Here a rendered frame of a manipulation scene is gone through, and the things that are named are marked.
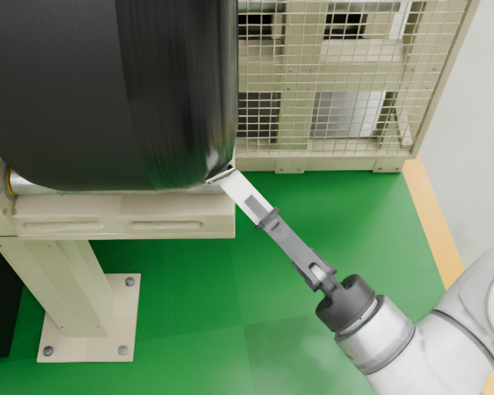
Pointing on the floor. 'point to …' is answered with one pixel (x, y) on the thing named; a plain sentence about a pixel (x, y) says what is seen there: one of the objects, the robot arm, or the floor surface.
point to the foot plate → (128, 288)
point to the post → (60, 280)
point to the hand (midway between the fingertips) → (247, 197)
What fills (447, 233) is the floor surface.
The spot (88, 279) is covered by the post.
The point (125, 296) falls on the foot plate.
